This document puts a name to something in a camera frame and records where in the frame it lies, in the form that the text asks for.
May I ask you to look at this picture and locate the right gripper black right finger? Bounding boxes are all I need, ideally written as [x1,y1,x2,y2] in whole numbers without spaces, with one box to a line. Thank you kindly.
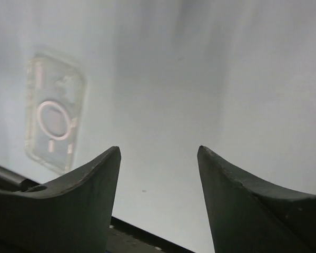
[197,146,316,252]

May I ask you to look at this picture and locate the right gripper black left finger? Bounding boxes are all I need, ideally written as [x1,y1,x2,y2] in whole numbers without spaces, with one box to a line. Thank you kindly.
[0,147,121,252]

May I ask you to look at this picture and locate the clear magsafe phone case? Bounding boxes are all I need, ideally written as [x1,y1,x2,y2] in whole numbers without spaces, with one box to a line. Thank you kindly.
[24,53,86,174]

